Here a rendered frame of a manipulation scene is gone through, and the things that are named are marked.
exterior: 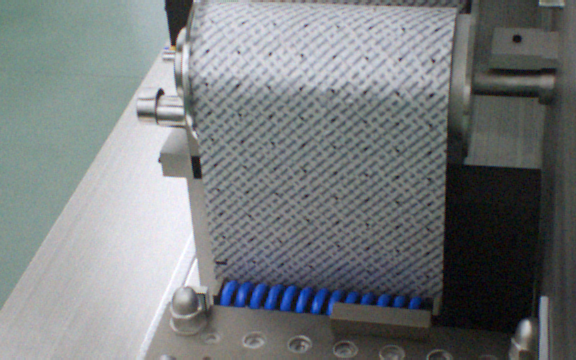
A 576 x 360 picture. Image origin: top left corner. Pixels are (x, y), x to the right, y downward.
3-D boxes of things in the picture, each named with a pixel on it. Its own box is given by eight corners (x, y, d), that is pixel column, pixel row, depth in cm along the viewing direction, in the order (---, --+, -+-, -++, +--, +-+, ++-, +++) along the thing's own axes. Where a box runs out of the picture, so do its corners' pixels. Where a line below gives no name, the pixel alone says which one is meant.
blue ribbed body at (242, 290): (227, 298, 114) (225, 272, 112) (433, 316, 110) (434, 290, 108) (219, 320, 112) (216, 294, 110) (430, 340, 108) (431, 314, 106)
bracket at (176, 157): (191, 293, 132) (159, 72, 115) (242, 297, 131) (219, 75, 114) (179, 320, 128) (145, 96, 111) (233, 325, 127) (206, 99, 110)
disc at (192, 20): (229, 93, 116) (215, -38, 108) (233, 93, 116) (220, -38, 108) (192, 170, 105) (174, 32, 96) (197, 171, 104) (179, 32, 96)
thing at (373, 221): (217, 284, 115) (199, 136, 104) (442, 304, 110) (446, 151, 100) (216, 287, 114) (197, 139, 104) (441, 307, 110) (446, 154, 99)
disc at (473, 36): (470, 105, 111) (477, -31, 103) (475, 105, 111) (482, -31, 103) (459, 188, 100) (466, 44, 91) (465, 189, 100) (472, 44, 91)
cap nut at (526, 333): (509, 340, 104) (511, 304, 101) (549, 344, 103) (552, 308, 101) (507, 368, 101) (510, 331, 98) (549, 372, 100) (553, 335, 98)
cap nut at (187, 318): (175, 309, 110) (170, 274, 108) (210, 312, 110) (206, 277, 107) (165, 333, 107) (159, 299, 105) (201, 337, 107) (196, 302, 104)
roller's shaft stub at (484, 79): (475, 86, 104) (477, 45, 102) (551, 89, 103) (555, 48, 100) (472, 110, 101) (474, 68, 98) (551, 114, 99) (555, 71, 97)
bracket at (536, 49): (491, 42, 102) (492, 22, 100) (556, 44, 100) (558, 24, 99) (488, 68, 98) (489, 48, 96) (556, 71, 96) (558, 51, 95)
